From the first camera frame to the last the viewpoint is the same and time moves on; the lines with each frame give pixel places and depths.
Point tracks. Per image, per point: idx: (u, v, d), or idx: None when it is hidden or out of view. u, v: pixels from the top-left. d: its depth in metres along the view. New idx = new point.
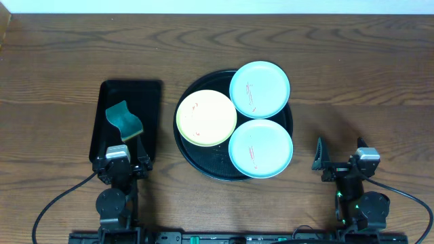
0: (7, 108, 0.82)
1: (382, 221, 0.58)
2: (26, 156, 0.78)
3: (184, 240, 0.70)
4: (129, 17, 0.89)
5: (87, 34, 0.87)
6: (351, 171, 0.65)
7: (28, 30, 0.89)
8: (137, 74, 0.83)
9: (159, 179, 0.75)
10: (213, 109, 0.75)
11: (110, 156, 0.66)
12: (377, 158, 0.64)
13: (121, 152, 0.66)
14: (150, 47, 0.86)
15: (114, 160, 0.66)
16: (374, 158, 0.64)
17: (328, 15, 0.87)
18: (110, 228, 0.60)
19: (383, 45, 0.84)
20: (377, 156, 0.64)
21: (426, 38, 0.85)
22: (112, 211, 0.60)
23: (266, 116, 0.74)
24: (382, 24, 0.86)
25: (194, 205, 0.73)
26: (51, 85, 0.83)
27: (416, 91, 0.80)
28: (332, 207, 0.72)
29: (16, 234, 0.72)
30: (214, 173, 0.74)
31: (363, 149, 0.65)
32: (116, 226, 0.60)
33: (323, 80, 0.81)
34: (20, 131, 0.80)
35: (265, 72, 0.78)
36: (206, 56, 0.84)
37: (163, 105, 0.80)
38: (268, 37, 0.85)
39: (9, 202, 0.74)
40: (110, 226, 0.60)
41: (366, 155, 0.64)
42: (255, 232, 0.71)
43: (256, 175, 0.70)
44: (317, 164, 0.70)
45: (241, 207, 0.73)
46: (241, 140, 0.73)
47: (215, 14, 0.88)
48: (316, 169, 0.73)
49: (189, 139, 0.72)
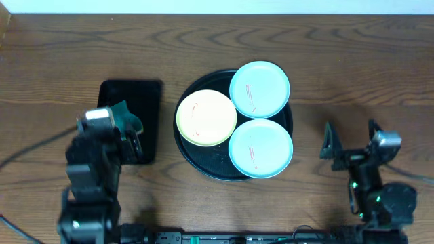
0: (6, 108, 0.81)
1: (409, 217, 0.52)
2: (26, 156, 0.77)
3: (184, 240, 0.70)
4: (128, 17, 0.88)
5: (87, 34, 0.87)
6: (368, 158, 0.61)
7: (28, 30, 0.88)
8: (137, 74, 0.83)
9: (159, 179, 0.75)
10: (213, 109, 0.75)
11: (91, 117, 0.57)
12: (398, 143, 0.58)
13: (103, 114, 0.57)
14: (149, 47, 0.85)
15: (95, 123, 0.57)
16: (395, 143, 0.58)
17: (328, 15, 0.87)
18: (76, 181, 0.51)
19: (382, 45, 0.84)
20: (399, 140, 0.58)
21: (426, 38, 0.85)
22: (83, 158, 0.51)
23: (266, 116, 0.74)
24: (382, 24, 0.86)
25: (194, 205, 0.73)
26: (51, 84, 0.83)
27: (416, 91, 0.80)
28: (332, 207, 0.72)
29: (17, 234, 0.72)
30: (214, 173, 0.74)
31: (383, 133, 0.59)
32: (84, 179, 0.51)
33: (323, 80, 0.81)
34: (20, 131, 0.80)
35: (266, 72, 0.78)
36: (206, 56, 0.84)
37: (163, 105, 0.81)
38: (268, 37, 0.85)
39: (9, 202, 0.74)
40: (78, 180, 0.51)
41: (386, 140, 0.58)
42: (255, 232, 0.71)
43: (256, 175, 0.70)
44: (327, 152, 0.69)
45: (241, 207, 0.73)
46: (241, 140, 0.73)
47: (215, 14, 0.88)
48: (324, 157, 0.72)
49: (189, 139, 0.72)
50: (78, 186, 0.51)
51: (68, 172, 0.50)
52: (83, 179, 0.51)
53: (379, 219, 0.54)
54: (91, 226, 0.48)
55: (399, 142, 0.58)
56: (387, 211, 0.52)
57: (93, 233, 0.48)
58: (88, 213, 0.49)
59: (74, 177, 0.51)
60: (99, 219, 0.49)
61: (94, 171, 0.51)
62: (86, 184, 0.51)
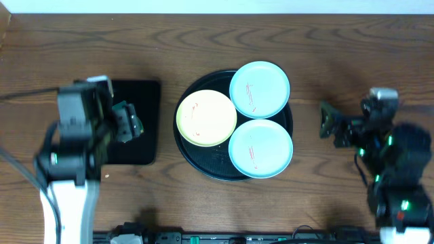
0: (7, 108, 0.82)
1: (426, 148, 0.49)
2: (27, 157, 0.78)
3: (184, 240, 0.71)
4: (128, 17, 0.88)
5: (87, 34, 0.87)
6: (366, 120, 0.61)
7: (28, 30, 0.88)
8: (137, 74, 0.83)
9: (159, 179, 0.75)
10: (213, 109, 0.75)
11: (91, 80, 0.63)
12: (393, 96, 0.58)
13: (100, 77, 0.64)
14: (150, 47, 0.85)
15: None
16: (391, 96, 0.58)
17: (329, 15, 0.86)
18: (66, 114, 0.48)
19: (383, 45, 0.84)
20: (394, 93, 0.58)
21: (426, 38, 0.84)
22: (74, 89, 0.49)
23: (266, 116, 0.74)
24: (382, 24, 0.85)
25: (194, 205, 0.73)
26: (52, 85, 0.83)
27: (417, 91, 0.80)
28: (332, 207, 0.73)
29: (18, 234, 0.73)
30: (214, 173, 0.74)
31: (378, 89, 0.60)
32: (74, 108, 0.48)
33: (323, 80, 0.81)
34: (20, 131, 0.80)
35: (268, 72, 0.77)
36: (206, 56, 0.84)
37: (163, 105, 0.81)
38: (268, 37, 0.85)
39: (10, 202, 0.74)
40: (67, 110, 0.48)
41: (382, 94, 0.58)
42: (255, 232, 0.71)
43: (256, 175, 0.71)
44: (325, 125, 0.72)
45: (241, 207, 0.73)
46: (241, 139, 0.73)
47: (215, 14, 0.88)
48: (325, 135, 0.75)
49: (189, 139, 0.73)
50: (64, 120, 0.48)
51: (57, 101, 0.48)
52: (70, 110, 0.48)
53: (393, 164, 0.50)
54: (73, 160, 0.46)
55: (395, 94, 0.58)
56: (399, 150, 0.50)
57: (73, 168, 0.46)
58: (69, 148, 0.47)
59: (63, 108, 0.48)
60: (79, 152, 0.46)
61: (83, 102, 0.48)
62: (73, 114, 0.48)
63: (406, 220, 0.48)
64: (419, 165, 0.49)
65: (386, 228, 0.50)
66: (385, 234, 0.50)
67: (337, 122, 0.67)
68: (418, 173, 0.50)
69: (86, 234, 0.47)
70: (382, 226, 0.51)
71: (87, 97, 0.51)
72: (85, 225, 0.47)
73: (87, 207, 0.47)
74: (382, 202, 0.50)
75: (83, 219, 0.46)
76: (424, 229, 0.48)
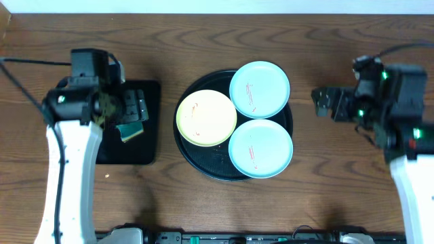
0: (6, 108, 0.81)
1: (421, 72, 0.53)
2: (26, 156, 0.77)
3: (184, 240, 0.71)
4: (128, 17, 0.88)
5: (88, 34, 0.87)
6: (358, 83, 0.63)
7: (28, 30, 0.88)
8: (137, 74, 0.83)
9: (159, 179, 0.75)
10: (214, 108, 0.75)
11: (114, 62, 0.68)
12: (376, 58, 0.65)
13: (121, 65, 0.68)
14: (150, 47, 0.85)
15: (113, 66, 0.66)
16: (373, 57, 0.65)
17: (329, 15, 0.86)
18: (77, 66, 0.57)
19: (383, 45, 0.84)
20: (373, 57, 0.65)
21: (426, 39, 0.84)
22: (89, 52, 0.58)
23: (266, 116, 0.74)
24: (382, 24, 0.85)
25: (194, 205, 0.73)
26: (52, 84, 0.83)
27: None
28: (332, 207, 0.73)
29: (18, 234, 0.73)
30: (214, 173, 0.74)
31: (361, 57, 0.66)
32: (84, 63, 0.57)
33: (323, 80, 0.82)
34: (20, 131, 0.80)
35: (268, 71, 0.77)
36: (206, 56, 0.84)
37: (163, 105, 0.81)
38: (268, 37, 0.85)
39: (10, 202, 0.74)
40: (80, 63, 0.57)
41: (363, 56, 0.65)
42: (255, 232, 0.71)
43: (256, 175, 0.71)
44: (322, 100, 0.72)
45: (241, 207, 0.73)
46: (241, 139, 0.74)
47: (215, 14, 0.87)
48: (321, 112, 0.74)
49: (189, 139, 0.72)
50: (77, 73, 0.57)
51: (71, 59, 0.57)
52: (84, 67, 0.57)
53: (396, 97, 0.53)
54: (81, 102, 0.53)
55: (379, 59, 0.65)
56: (398, 80, 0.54)
57: (79, 108, 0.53)
58: (76, 91, 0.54)
59: (76, 65, 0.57)
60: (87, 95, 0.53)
61: (94, 59, 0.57)
62: (85, 72, 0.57)
63: (418, 148, 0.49)
64: (416, 93, 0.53)
65: (398, 163, 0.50)
66: (397, 167, 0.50)
67: (332, 91, 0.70)
68: (420, 99, 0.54)
69: (88, 168, 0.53)
70: (395, 158, 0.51)
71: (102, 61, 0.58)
72: (88, 161, 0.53)
73: (90, 144, 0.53)
74: (392, 133, 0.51)
75: (87, 155, 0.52)
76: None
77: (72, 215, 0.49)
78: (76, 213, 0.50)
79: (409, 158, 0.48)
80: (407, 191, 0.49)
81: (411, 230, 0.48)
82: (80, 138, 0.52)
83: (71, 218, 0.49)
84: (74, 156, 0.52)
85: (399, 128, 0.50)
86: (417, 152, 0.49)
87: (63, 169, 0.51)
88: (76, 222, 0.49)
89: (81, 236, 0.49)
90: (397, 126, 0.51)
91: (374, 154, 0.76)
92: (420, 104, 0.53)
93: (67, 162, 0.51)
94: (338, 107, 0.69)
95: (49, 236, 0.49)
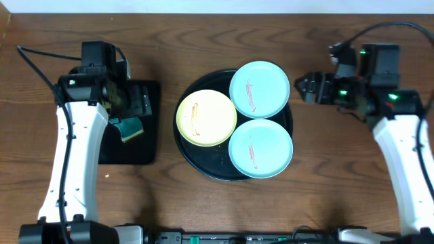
0: (6, 108, 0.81)
1: (395, 47, 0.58)
2: (26, 156, 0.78)
3: (184, 240, 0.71)
4: (128, 17, 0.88)
5: (87, 34, 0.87)
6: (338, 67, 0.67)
7: (28, 30, 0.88)
8: (137, 74, 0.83)
9: (159, 179, 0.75)
10: (213, 108, 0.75)
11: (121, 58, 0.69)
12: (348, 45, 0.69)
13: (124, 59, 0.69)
14: (149, 47, 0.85)
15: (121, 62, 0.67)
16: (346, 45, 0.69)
17: (329, 15, 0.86)
18: (87, 53, 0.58)
19: (383, 45, 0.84)
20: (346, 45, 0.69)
21: (426, 38, 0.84)
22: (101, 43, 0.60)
23: (266, 116, 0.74)
24: (382, 24, 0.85)
25: (194, 205, 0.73)
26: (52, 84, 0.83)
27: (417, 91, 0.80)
28: (332, 207, 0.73)
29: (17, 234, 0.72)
30: (214, 173, 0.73)
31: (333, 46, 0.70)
32: (95, 51, 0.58)
33: None
34: (20, 131, 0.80)
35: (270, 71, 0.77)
36: (206, 56, 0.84)
37: (163, 105, 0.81)
38: (268, 37, 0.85)
39: (9, 202, 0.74)
40: (89, 52, 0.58)
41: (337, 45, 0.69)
42: (255, 232, 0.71)
43: (256, 175, 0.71)
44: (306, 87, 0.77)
45: (241, 207, 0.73)
46: (241, 139, 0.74)
47: (215, 13, 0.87)
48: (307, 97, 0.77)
49: (189, 139, 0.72)
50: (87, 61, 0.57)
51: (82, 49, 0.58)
52: (93, 57, 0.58)
53: (373, 71, 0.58)
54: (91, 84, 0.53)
55: (351, 47, 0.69)
56: (376, 55, 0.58)
57: (89, 91, 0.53)
58: (87, 75, 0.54)
59: (86, 55, 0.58)
60: (97, 79, 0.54)
61: (104, 50, 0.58)
62: (94, 61, 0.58)
63: (395, 109, 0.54)
64: (392, 66, 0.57)
65: (380, 124, 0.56)
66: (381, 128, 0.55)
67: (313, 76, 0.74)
68: (394, 71, 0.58)
69: (93, 147, 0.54)
70: (376, 123, 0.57)
71: (110, 51, 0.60)
72: (93, 139, 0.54)
73: (97, 123, 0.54)
74: (373, 100, 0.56)
75: (93, 133, 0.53)
76: (411, 115, 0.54)
77: (76, 186, 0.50)
78: (80, 184, 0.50)
79: (389, 118, 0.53)
80: (392, 148, 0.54)
81: (401, 185, 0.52)
82: (88, 118, 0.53)
83: (75, 190, 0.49)
84: (81, 133, 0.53)
85: (376, 95, 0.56)
86: (395, 114, 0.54)
87: (70, 145, 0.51)
88: (79, 194, 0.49)
89: (84, 207, 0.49)
90: (376, 93, 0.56)
91: (374, 154, 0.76)
92: (397, 76, 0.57)
93: (74, 137, 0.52)
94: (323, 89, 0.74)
95: (52, 207, 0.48)
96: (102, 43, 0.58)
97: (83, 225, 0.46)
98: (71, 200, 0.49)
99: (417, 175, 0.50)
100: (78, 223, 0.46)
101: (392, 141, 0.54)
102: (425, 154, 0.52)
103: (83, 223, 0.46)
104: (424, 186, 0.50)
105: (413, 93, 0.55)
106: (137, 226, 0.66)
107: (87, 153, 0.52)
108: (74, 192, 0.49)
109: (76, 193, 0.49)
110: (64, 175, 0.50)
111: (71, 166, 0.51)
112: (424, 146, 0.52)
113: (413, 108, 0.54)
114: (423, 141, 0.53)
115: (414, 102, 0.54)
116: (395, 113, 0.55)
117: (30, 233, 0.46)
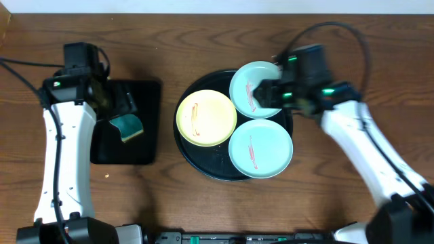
0: (6, 108, 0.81)
1: (318, 47, 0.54)
2: (26, 156, 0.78)
3: (184, 240, 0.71)
4: (128, 17, 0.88)
5: (87, 34, 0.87)
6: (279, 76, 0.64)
7: (28, 30, 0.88)
8: (137, 74, 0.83)
9: (159, 179, 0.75)
10: (214, 108, 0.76)
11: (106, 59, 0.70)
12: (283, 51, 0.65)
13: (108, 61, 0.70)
14: (150, 47, 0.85)
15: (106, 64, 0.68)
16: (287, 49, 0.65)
17: (329, 15, 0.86)
18: (69, 55, 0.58)
19: (382, 45, 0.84)
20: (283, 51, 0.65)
21: (426, 38, 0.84)
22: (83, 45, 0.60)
23: (265, 116, 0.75)
24: (382, 24, 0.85)
25: (194, 205, 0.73)
26: None
27: (417, 91, 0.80)
28: (332, 207, 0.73)
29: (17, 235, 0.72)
30: (214, 173, 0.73)
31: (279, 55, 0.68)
32: (78, 52, 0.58)
33: None
34: (20, 131, 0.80)
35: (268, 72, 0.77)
36: (207, 56, 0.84)
37: (163, 105, 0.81)
38: (268, 37, 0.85)
39: (9, 202, 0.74)
40: (71, 53, 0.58)
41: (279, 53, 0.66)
42: (255, 232, 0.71)
43: (256, 175, 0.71)
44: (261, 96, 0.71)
45: (241, 207, 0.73)
46: (241, 139, 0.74)
47: (215, 14, 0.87)
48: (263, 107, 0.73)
49: (189, 139, 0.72)
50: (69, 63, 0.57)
51: (64, 52, 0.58)
52: (74, 58, 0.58)
53: (304, 74, 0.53)
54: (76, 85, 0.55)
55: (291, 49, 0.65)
56: (301, 59, 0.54)
57: (74, 91, 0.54)
58: (70, 76, 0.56)
59: (68, 57, 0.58)
60: (81, 79, 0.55)
61: (87, 51, 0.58)
62: (76, 62, 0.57)
63: (335, 102, 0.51)
64: (319, 65, 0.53)
65: (325, 117, 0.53)
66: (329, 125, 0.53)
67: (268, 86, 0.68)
68: (323, 69, 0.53)
69: (84, 145, 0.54)
70: (323, 119, 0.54)
71: (92, 52, 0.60)
72: (83, 138, 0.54)
73: (85, 122, 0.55)
74: (311, 101, 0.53)
75: (82, 132, 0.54)
76: (349, 103, 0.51)
77: (70, 185, 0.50)
78: (74, 183, 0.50)
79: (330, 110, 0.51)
80: (344, 135, 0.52)
81: (362, 165, 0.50)
82: (74, 117, 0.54)
83: (68, 188, 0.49)
84: (70, 133, 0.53)
85: (313, 94, 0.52)
86: (334, 105, 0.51)
87: (60, 145, 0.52)
88: (74, 192, 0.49)
89: (80, 205, 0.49)
90: (311, 92, 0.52)
91: None
92: (325, 71, 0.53)
93: (64, 137, 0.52)
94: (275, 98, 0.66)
95: (48, 208, 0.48)
96: (85, 44, 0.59)
97: (81, 222, 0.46)
98: (66, 198, 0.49)
99: (372, 152, 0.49)
100: (75, 220, 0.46)
101: (340, 129, 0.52)
102: (371, 129, 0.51)
103: (80, 220, 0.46)
104: (380, 156, 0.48)
105: (346, 83, 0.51)
106: (135, 226, 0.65)
107: (77, 152, 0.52)
108: (68, 190, 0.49)
109: (70, 192, 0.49)
110: (57, 175, 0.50)
111: (63, 166, 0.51)
112: (368, 121, 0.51)
113: (350, 94, 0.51)
114: (366, 118, 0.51)
115: (347, 88, 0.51)
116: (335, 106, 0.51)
117: (26, 235, 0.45)
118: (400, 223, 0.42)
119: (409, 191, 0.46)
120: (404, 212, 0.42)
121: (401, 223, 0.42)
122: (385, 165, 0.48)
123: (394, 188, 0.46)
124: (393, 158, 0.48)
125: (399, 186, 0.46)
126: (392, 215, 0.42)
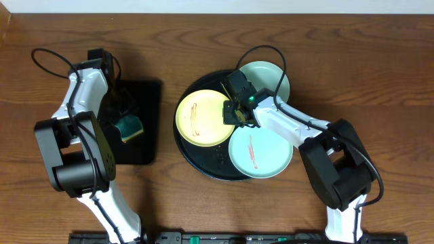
0: (5, 108, 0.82)
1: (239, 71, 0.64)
2: (26, 157, 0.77)
3: (184, 240, 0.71)
4: (128, 17, 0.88)
5: (87, 34, 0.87)
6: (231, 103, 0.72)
7: (28, 31, 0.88)
8: (136, 74, 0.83)
9: (159, 179, 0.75)
10: (213, 108, 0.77)
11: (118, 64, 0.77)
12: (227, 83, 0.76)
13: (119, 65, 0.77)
14: (149, 47, 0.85)
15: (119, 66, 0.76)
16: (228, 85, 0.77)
17: (328, 15, 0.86)
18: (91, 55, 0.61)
19: (382, 45, 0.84)
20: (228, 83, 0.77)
21: (426, 38, 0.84)
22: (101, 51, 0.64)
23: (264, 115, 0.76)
24: (382, 24, 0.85)
25: (194, 205, 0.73)
26: (51, 84, 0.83)
27: (417, 91, 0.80)
28: None
29: (15, 234, 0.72)
30: (214, 173, 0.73)
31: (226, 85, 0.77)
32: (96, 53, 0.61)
33: (323, 80, 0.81)
34: (20, 131, 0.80)
35: (255, 73, 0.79)
36: (207, 56, 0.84)
37: (163, 105, 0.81)
38: (269, 37, 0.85)
39: (9, 202, 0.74)
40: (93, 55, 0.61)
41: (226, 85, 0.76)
42: (255, 232, 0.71)
43: (256, 175, 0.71)
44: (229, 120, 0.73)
45: (241, 207, 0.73)
46: (241, 140, 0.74)
47: (215, 14, 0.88)
48: (239, 125, 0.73)
49: (189, 139, 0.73)
50: (91, 53, 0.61)
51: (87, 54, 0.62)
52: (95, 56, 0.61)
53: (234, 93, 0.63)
54: (96, 60, 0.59)
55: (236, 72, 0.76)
56: (229, 83, 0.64)
57: (95, 63, 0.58)
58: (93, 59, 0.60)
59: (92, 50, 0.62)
60: (102, 57, 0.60)
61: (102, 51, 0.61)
62: (96, 54, 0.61)
63: (258, 100, 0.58)
64: (245, 82, 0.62)
65: (257, 118, 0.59)
66: (262, 123, 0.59)
67: (229, 111, 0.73)
68: (248, 86, 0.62)
69: (95, 94, 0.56)
70: (255, 120, 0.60)
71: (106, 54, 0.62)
72: (97, 88, 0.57)
73: (100, 83, 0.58)
74: (243, 108, 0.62)
75: (95, 81, 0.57)
76: (269, 98, 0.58)
77: (82, 99, 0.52)
78: (85, 100, 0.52)
79: (253, 108, 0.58)
80: (270, 125, 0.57)
81: (286, 137, 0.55)
82: (91, 70, 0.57)
83: (80, 101, 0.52)
84: (87, 76, 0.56)
85: (245, 105, 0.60)
86: (258, 104, 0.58)
87: (79, 84, 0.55)
88: (84, 105, 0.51)
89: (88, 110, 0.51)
90: (244, 104, 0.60)
91: (376, 154, 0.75)
92: (251, 86, 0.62)
93: (83, 81, 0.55)
94: (234, 118, 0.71)
95: (62, 111, 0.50)
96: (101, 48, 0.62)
97: (87, 114, 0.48)
98: (79, 107, 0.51)
99: (284, 118, 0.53)
100: (82, 114, 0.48)
101: (264, 117, 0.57)
102: (287, 108, 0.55)
103: (86, 113, 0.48)
104: (291, 120, 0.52)
105: (265, 89, 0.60)
106: (135, 214, 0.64)
107: (90, 89, 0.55)
108: (79, 102, 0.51)
109: (81, 104, 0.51)
110: (74, 93, 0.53)
111: (79, 93, 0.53)
112: (282, 104, 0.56)
113: (268, 95, 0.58)
114: (279, 102, 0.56)
115: (266, 93, 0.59)
116: (260, 101, 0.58)
117: (43, 127, 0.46)
118: (317, 154, 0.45)
119: (319, 132, 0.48)
120: (317, 147, 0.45)
121: (315, 156, 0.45)
122: (296, 123, 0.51)
123: (304, 135, 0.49)
124: (302, 116, 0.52)
125: (309, 133, 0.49)
126: (305, 153, 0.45)
